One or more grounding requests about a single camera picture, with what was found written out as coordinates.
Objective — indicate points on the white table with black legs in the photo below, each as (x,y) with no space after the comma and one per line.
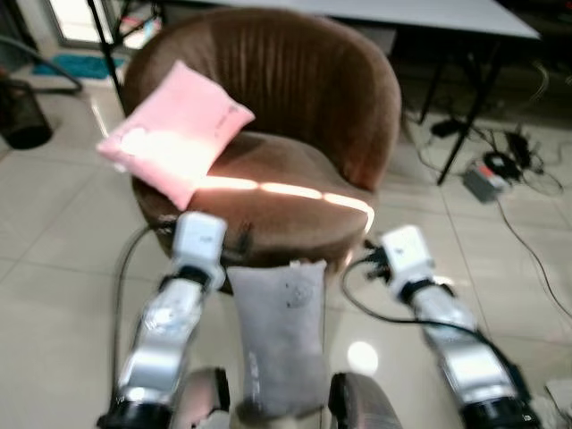
(402,13)

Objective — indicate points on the white crumpled cloth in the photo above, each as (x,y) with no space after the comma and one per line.
(559,402)

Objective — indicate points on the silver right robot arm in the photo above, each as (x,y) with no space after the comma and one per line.
(458,353)

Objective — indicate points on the brown velvet armchair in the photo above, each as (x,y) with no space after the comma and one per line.
(299,85)

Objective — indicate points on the black power adapter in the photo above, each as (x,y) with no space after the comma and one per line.
(445,128)

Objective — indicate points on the grey pillow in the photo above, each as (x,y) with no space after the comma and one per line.
(279,340)

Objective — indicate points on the pink square pillow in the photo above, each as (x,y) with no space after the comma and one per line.
(174,134)

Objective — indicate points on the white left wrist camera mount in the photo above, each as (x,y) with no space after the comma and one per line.
(198,239)

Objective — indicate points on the grey power strip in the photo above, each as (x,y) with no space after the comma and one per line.
(484,183)

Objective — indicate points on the blue floor mat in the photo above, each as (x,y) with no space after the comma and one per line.
(71,66)

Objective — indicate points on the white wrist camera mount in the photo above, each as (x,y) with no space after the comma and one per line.
(407,251)
(198,239)

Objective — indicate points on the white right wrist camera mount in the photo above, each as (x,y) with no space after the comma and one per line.
(407,251)

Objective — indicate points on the black slanted metal leg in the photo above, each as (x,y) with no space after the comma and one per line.
(105,45)

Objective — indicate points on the silver right robot leg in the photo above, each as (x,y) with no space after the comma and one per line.
(362,407)

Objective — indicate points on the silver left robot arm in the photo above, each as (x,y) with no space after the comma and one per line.
(164,335)

